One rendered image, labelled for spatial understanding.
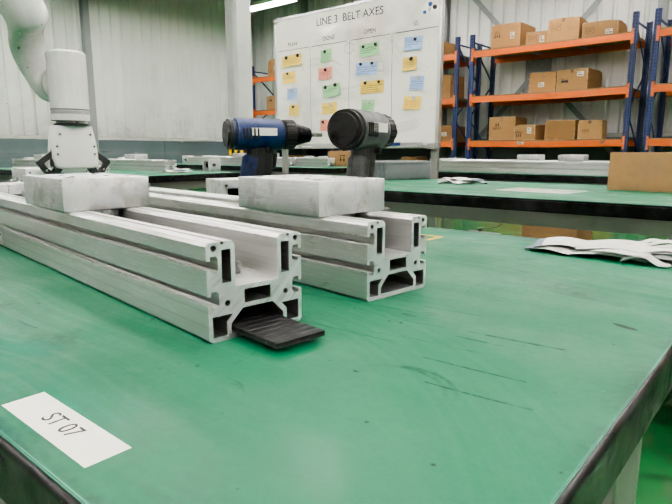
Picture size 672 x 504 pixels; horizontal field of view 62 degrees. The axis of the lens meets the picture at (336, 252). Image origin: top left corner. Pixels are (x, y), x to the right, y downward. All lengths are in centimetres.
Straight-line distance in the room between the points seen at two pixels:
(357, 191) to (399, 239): 8
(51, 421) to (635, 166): 234
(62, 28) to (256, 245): 1319
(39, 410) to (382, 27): 381
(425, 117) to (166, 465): 356
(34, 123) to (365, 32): 987
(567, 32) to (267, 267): 1020
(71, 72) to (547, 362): 121
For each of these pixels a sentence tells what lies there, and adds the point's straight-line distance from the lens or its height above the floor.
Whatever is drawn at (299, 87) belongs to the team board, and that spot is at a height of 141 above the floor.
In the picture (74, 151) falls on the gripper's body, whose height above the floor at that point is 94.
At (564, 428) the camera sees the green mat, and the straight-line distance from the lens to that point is 37.
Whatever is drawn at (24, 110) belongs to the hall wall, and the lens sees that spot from 1307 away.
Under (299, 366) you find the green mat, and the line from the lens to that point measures 43.
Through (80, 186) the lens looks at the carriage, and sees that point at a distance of 76.
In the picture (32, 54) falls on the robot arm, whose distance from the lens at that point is 152.
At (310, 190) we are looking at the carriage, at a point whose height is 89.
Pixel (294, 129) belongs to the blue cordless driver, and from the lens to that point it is 111.
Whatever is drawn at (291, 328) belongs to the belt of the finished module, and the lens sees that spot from 48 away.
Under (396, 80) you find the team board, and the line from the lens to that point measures 394.
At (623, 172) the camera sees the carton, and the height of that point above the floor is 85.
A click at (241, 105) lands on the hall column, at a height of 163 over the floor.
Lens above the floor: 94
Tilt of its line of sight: 10 degrees down
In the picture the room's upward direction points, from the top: straight up
